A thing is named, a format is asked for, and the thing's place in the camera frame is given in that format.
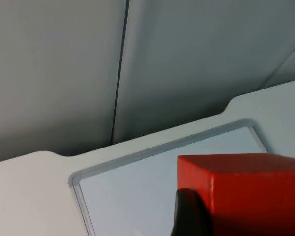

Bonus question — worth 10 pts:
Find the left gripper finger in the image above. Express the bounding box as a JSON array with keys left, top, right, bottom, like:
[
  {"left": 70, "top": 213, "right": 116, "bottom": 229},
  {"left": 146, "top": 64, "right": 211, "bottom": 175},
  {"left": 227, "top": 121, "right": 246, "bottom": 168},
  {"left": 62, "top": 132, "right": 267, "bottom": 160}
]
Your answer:
[{"left": 170, "top": 188, "right": 213, "bottom": 236}]

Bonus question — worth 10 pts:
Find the red cube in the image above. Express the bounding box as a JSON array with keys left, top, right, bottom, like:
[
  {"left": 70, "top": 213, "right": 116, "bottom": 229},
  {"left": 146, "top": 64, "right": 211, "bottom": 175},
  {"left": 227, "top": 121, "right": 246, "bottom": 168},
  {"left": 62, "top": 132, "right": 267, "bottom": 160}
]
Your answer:
[{"left": 177, "top": 153, "right": 295, "bottom": 236}]

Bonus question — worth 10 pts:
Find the grey-framed whiteboard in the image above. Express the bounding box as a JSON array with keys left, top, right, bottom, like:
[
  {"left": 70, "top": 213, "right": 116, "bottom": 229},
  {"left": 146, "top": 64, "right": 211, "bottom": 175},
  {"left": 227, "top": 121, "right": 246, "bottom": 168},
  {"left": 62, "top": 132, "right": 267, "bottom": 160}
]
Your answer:
[{"left": 67, "top": 118, "right": 270, "bottom": 236}]

